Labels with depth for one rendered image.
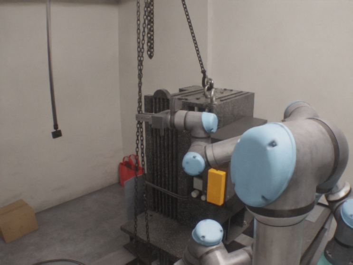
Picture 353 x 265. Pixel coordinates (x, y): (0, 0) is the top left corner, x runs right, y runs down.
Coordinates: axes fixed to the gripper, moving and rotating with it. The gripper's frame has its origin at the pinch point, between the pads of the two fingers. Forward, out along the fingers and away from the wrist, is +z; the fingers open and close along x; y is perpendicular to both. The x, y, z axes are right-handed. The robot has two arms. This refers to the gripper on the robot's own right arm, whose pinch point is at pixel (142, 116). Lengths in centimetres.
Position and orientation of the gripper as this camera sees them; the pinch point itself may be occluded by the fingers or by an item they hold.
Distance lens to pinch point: 118.6
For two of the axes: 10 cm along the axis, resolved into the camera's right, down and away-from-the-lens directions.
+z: -9.0, -1.0, 4.3
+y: 0.1, 9.7, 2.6
